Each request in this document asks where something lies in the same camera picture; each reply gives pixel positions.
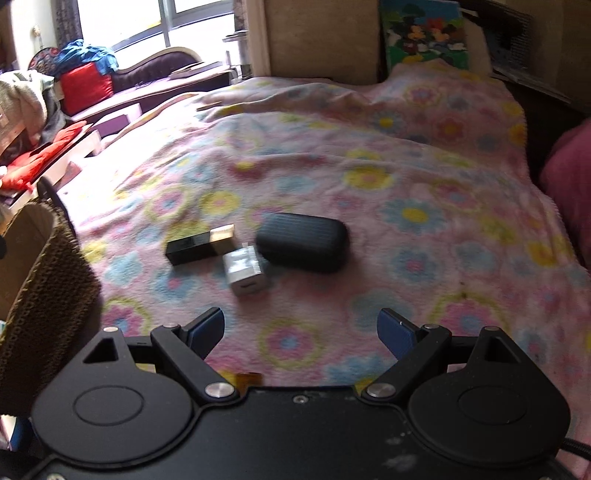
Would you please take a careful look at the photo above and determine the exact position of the black cable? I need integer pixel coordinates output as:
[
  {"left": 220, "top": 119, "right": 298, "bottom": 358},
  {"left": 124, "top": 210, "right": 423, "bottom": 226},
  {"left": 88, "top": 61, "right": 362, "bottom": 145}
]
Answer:
[{"left": 561, "top": 438, "right": 591, "bottom": 457}]

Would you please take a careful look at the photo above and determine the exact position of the book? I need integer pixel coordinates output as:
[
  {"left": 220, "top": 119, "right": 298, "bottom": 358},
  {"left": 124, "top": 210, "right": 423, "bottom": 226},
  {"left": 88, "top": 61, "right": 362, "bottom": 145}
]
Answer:
[{"left": 168, "top": 62, "right": 222, "bottom": 79}]

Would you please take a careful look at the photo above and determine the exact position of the round patterned board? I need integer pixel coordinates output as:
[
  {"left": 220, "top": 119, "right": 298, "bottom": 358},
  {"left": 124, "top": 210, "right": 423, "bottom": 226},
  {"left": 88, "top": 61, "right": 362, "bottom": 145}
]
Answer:
[{"left": 28, "top": 46, "right": 61, "bottom": 70}]

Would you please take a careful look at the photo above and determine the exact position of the red cushion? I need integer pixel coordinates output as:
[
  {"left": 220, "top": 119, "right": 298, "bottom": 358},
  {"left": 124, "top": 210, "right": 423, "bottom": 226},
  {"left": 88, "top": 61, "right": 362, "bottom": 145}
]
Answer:
[{"left": 59, "top": 62, "right": 114, "bottom": 114}]

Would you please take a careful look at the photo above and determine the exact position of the window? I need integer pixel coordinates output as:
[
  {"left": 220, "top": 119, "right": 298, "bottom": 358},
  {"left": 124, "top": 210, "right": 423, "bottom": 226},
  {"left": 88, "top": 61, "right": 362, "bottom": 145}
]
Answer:
[{"left": 76, "top": 0, "right": 245, "bottom": 51}]

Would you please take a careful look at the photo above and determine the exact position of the red padded mat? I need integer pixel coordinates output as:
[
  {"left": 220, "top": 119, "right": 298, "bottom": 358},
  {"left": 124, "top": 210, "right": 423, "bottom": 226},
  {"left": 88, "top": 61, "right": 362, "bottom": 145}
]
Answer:
[{"left": 0, "top": 121, "right": 88, "bottom": 190}]

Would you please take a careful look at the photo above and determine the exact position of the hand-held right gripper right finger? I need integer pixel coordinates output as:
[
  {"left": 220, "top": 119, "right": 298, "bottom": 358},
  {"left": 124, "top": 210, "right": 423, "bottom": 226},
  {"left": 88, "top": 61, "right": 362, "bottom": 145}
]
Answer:
[{"left": 362, "top": 308, "right": 520, "bottom": 400}]

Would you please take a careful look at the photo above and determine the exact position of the white silver small box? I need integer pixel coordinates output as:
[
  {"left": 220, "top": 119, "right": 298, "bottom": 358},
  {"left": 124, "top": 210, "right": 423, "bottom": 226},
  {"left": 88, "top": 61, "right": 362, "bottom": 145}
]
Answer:
[{"left": 222, "top": 244, "right": 269, "bottom": 297}]

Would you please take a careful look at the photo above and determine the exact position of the blue cloth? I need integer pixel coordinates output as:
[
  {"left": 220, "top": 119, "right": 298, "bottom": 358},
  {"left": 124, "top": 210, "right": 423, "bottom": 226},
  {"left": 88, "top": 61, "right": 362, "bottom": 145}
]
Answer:
[{"left": 58, "top": 39, "right": 118, "bottom": 75}]

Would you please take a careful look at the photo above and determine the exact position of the black and gold box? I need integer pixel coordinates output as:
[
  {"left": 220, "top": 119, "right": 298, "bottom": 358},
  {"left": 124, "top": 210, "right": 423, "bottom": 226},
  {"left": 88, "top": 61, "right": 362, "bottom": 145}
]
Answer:
[{"left": 165, "top": 224, "right": 236, "bottom": 266}]

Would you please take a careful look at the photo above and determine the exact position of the beige headboard panel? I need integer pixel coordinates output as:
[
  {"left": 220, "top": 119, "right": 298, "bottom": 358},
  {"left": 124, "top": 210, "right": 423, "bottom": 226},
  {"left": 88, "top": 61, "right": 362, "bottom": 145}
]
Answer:
[{"left": 263, "top": 0, "right": 382, "bottom": 86}]

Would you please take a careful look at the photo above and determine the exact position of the purple chaise lounge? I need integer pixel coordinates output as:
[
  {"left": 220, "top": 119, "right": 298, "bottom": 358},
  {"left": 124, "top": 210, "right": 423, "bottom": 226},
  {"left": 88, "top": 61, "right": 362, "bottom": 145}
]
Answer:
[{"left": 60, "top": 46, "right": 232, "bottom": 116}]

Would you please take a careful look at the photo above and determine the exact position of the pink floral blanket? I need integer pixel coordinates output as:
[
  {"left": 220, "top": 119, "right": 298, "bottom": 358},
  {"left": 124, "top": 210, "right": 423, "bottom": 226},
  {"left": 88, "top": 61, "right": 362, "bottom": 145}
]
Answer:
[{"left": 55, "top": 62, "right": 591, "bottom": 388}]

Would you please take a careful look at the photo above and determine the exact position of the brown woven basket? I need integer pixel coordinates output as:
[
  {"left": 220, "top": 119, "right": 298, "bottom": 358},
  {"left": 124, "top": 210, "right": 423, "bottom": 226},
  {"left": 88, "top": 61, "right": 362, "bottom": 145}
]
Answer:
[{"left": 0, "top": 178, "right": 102, "bottom": 416}]

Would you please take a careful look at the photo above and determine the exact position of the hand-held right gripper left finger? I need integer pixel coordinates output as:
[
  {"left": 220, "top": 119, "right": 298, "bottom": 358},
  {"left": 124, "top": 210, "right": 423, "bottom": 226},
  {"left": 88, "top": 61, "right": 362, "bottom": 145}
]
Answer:
[{"left": 81, "top": 307, "right": 241, "bottom": 400}]

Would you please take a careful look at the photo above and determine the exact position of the pink pillow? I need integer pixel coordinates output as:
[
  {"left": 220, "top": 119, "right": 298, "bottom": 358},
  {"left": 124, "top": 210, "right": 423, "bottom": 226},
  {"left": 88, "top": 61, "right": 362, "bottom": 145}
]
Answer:
[{"left": 538, "top": 124, "right": 591, "bottom": 259}]

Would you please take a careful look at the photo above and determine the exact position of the cartoon mouse picture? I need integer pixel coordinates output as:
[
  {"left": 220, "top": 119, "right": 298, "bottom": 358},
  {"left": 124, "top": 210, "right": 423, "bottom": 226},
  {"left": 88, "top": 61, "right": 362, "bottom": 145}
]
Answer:
[{"left": 379, "top": 0, "right": 469, "bottom": 72}]

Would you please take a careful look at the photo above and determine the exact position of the beige knitted throw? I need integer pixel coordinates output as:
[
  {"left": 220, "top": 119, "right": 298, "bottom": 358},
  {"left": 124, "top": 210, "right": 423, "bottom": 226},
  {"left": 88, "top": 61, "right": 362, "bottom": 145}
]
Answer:
[{"left": 0, "top": 69, "right": 61, "bottom": 139}]

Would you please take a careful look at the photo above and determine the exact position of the black textured case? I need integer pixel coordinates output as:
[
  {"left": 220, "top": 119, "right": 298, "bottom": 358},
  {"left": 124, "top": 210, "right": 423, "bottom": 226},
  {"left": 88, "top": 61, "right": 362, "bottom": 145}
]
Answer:
[{"left": 255, "top": 212, "right": 349, "bottom": 273}]

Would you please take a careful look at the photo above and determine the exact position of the white bench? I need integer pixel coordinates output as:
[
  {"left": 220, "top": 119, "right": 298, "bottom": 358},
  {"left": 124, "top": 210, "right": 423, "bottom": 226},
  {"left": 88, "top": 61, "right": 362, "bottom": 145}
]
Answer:
[{"left": 0, "top": 129, "right": 102, "bottom": 213}]

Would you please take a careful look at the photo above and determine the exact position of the black woven panel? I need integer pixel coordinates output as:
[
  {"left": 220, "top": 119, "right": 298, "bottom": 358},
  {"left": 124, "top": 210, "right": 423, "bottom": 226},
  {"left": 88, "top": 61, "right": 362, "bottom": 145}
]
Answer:
[{"left": 462, "top": 7, "right": 532, "bottom": 70}]

